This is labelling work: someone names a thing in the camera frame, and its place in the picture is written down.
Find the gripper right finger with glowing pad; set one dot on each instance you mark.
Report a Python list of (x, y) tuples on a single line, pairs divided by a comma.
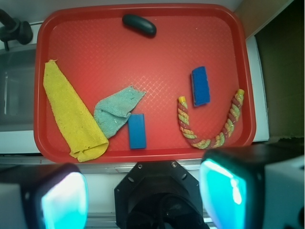
[(254, 187)]

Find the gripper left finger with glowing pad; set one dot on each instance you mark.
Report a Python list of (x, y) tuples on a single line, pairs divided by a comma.
[(43, 197)]

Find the yellow cloth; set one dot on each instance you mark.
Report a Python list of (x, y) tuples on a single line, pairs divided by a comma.
[(75, 122)]

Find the teal green cloth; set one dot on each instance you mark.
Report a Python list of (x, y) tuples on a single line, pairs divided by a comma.
[(112, 112)]

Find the blue rectangular block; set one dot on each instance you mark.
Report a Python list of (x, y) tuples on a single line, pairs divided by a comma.
[(137, 133)]

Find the blue sponge block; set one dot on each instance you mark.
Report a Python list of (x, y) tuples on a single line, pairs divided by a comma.
[(200, 86)]

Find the red plastic tray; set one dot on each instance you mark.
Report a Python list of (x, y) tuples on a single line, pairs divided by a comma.
[(100, 56)]

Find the clear plastic bin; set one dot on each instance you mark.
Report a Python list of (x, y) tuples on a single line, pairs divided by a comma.
[(17, 70)]

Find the dark oval case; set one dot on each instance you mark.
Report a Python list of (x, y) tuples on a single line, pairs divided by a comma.
[(139, 24)]

